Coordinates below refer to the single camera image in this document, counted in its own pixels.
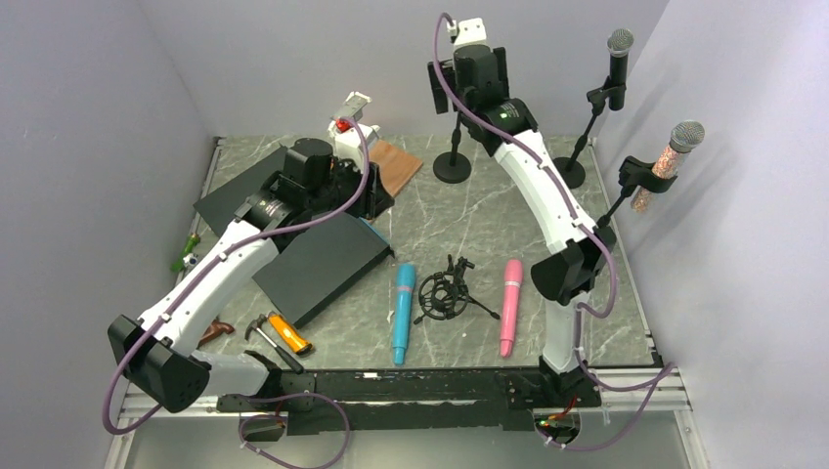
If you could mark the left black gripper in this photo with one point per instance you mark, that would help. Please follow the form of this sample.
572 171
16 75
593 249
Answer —
374 197

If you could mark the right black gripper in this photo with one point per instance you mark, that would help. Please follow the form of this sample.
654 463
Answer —
438 88

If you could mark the round-base stand with shock mount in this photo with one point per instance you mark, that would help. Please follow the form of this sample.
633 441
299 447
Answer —
453 167

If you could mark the blue microphone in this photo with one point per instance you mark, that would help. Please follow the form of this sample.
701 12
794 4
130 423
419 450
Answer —
405 284

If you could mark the dark grey rack unit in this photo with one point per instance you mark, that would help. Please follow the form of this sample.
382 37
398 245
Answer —
324 259

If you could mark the black tripod shock-mount stand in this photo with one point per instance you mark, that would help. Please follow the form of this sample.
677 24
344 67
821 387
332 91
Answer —
445 295

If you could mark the pink microphone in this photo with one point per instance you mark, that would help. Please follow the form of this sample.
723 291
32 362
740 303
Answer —
512 282

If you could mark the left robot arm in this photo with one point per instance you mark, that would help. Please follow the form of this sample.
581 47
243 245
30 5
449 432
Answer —
157 351

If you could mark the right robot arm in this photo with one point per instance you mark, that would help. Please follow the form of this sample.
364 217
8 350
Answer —
579 275

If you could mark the round-base stand black mic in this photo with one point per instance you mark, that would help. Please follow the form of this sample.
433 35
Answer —
571 171

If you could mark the black microphone silver grille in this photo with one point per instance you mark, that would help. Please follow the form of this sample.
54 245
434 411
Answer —
619 44

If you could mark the round-base stand glitter mic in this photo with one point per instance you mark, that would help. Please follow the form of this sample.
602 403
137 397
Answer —
634 174

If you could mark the glitter microphone silver grille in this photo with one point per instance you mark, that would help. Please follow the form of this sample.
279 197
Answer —
685 137

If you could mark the wooden board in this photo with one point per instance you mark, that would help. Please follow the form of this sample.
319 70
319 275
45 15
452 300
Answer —
396 166

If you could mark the orange utility knife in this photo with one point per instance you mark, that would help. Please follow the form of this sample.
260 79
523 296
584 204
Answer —
295 342

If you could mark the small black hammer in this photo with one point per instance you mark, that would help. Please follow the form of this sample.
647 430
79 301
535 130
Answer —
256 326

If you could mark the green valve fitting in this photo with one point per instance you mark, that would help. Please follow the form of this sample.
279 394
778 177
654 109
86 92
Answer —
187 258

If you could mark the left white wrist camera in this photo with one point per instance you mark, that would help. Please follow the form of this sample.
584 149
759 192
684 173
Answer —
346 142

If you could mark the silver white bracket stand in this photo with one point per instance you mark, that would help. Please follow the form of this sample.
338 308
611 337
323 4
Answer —
348 117

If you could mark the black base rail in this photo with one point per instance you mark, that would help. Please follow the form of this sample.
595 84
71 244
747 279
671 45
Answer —
319 401

